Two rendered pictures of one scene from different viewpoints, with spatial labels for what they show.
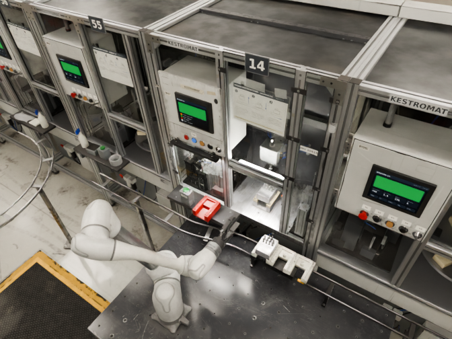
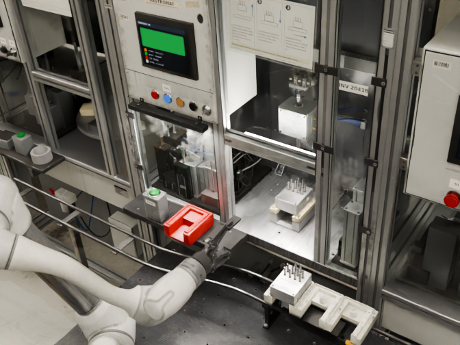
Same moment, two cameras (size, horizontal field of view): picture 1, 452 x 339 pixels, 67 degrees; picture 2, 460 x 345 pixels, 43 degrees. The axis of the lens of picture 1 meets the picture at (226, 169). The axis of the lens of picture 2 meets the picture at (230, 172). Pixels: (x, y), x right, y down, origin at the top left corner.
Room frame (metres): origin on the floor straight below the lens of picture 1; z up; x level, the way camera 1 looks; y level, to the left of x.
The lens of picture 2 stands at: (-0.25, -0.10, 2.41)
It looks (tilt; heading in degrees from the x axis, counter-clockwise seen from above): 35 degrees down; 2
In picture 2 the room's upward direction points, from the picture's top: 4 degrees counter-clockwise
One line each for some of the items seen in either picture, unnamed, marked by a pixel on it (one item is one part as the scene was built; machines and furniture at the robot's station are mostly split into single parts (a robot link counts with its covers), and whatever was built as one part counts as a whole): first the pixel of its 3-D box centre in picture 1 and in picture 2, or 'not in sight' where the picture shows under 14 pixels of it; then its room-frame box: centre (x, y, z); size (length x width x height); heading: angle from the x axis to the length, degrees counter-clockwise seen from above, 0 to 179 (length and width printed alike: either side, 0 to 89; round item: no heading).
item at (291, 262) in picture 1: (282, 261); (319, 310); (1.13, -0.32, 0.84); 0.36 x 0.14 x 0.10; 54
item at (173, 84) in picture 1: (204, 105); (184, 40); (1.74, 0.11, 1.60); 0.42 x 0.29 x 0.46; 54
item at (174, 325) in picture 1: (173, 313); not in sight; (0.90, 0.36, 0.71); 0.22 x 0.18 x 0.06; 54
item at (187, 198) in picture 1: (187, 195); (157, 202); (1.61, 0.27, 0.97); 0.08 x 0.08 x 0.12; 54
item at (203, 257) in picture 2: (220, 240); (205, 259); (1.11, 0.05, 1.12); 0.09 x 0.07 x 0.08; 145
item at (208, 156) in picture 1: (194, 148); (167, 113); (1.63, 0.19, 1.37); 0.36 x 0.04 x 0.04; 54
